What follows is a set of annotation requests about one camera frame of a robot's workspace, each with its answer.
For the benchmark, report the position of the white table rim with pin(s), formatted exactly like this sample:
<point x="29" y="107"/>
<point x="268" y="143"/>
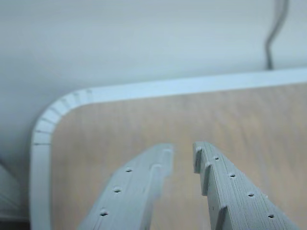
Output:
<point x="168" y="88"/>

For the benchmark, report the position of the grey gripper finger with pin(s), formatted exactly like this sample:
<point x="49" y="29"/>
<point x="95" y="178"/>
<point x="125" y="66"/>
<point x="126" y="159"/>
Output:
<point x="129" y="198"/>
<point x="239" y="203"/>

